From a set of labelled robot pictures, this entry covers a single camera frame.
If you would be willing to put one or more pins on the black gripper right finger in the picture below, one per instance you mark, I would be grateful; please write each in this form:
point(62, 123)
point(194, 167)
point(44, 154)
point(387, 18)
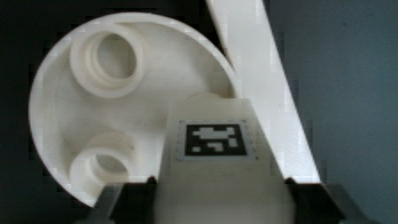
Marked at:
point(323, 204)

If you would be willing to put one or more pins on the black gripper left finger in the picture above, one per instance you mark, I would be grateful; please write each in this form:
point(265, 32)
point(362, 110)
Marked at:
point(124, 204)

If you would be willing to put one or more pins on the white right fence rail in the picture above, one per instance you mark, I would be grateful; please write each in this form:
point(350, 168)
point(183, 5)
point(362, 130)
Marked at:
point(249, 46)

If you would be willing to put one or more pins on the white stool leg with tag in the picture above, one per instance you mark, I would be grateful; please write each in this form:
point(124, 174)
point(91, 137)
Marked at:
point(220, 185)

